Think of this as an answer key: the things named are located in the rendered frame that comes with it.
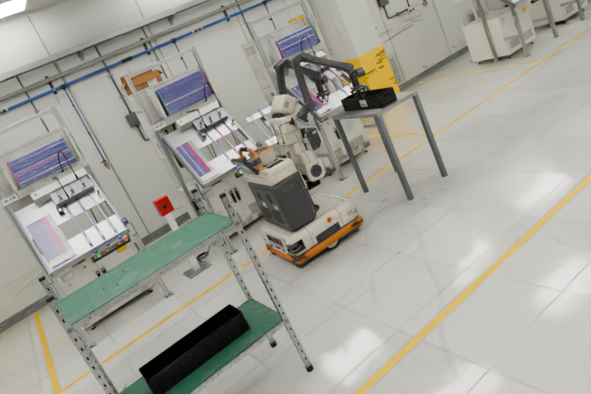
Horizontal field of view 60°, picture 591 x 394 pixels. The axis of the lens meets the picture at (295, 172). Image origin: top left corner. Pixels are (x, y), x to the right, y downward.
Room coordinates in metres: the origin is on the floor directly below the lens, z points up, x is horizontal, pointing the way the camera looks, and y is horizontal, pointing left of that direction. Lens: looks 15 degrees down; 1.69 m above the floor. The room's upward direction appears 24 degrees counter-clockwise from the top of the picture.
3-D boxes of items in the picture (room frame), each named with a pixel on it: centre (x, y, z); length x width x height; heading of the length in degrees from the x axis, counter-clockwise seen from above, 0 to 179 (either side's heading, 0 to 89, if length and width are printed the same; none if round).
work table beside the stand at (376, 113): (4.39, -0.86, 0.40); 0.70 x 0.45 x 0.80; 22
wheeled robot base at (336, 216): (4.01, 0.08, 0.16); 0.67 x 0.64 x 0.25; 112
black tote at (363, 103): (4.38, -0.83, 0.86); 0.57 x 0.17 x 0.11; 22
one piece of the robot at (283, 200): (3.97, 0.16, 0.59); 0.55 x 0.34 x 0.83; 22
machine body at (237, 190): (5.34, 0.80, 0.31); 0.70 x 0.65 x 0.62; 117
